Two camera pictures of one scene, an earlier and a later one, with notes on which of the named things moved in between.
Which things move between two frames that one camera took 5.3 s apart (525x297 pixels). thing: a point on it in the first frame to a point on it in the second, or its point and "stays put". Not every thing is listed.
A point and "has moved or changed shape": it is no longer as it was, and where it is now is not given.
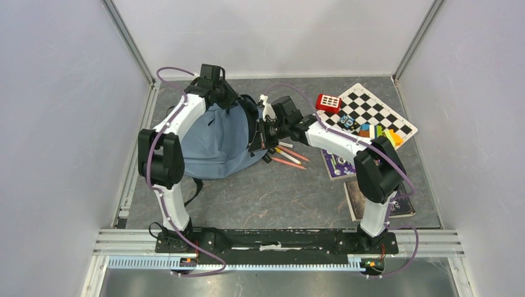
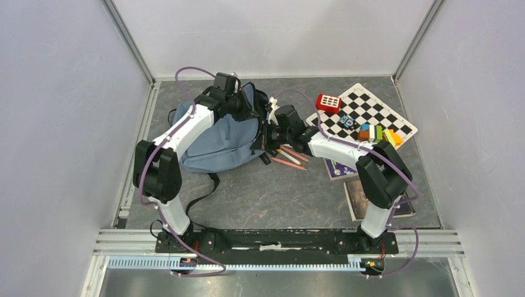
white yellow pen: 286,154 stays put
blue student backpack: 215,143 has moved or changed shape
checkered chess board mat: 361,106 stays put
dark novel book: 401,205 stays put
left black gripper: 231,96 to 247,110
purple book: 337,167 stays put
